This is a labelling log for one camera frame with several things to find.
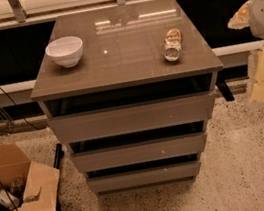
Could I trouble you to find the lying glass jar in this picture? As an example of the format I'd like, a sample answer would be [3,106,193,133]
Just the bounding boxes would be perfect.
[163,28,183,62]

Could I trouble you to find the black bar on floor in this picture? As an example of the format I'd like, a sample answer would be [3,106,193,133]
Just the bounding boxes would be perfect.
[53,143,64,211]

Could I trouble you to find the grey bottom drawer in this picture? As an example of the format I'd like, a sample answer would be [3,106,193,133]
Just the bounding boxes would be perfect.
[86,161,200,194]

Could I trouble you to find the grey drawer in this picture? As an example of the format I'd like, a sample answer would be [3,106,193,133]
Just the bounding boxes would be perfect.
[71,132,207,172]
[86,161,200,194]
[48,92,216,144]

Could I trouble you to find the grey top drawer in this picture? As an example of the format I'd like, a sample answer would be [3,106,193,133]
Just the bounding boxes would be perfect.
[48,92,216,144]

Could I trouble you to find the grey middle drawer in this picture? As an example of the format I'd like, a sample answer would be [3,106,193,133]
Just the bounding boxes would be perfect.
[71,132,207,172]

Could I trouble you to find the grey drawer cabinet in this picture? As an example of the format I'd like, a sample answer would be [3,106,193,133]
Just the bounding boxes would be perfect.
[17,0,243,207]

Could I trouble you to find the white ceramic bowl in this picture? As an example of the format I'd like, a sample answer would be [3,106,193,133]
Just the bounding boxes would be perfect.
[45,36,84,68]

